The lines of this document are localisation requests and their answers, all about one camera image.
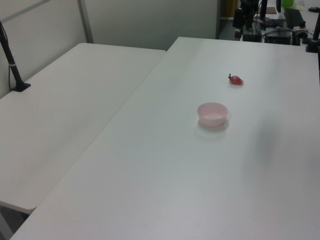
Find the black clamped camera pole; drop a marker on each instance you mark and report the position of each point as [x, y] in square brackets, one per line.
[311, 47]

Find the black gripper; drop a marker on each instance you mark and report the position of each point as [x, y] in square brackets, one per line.
[248, 5]

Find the red strawberry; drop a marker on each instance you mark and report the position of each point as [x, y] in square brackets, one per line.
[236, 80]

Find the grey aluminium partition post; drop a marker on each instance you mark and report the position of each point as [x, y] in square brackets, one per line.
[86, 22]

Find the black electronics box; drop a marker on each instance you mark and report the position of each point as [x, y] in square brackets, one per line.
[278, 37]

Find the green round object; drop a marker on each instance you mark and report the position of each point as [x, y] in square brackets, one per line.
[288, 2]

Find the black camera pole, white tie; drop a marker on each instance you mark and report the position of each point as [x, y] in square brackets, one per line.
[21, 87]

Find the brown flat board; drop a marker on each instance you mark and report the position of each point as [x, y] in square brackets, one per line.
[271, 10]

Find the black computer mouse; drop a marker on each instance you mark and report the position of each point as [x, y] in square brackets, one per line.
[313, 9]

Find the black monitor stand pole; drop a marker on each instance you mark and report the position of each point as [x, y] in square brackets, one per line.
[263, 10]

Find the pink plastic bowl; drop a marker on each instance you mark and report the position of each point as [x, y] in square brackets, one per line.
[212, 122]

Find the yellow-brown panel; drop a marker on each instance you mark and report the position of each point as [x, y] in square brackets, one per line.
[228, 8]

